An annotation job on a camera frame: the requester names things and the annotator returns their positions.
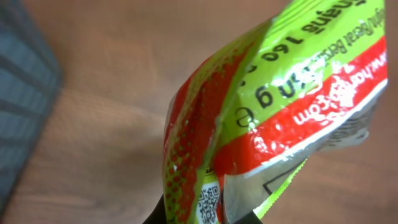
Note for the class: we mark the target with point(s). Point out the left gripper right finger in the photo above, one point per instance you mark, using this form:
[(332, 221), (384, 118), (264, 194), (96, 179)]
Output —
[(250, 218)]

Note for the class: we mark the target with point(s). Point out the green red snack bag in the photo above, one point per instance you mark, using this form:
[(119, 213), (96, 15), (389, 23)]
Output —
[(245, 122)]

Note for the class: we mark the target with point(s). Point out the grey plastic mesh basket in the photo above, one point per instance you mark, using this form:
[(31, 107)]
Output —
[(30, 82)]

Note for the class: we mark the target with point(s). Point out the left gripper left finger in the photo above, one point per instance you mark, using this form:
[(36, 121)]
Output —
[(158, 215)]

